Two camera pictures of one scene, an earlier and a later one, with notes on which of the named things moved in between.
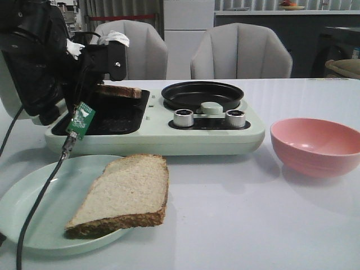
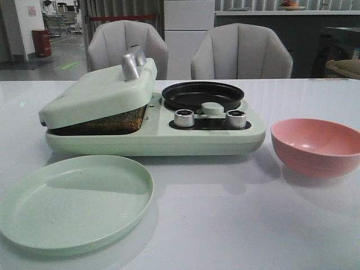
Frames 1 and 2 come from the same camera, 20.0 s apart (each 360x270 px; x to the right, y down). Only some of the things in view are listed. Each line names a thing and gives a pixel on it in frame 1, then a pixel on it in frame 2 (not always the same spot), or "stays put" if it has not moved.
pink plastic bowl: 316,147 stays put
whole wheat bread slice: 133,193 to 126,123
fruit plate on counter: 287,5 stays put
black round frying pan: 190,95 stays put
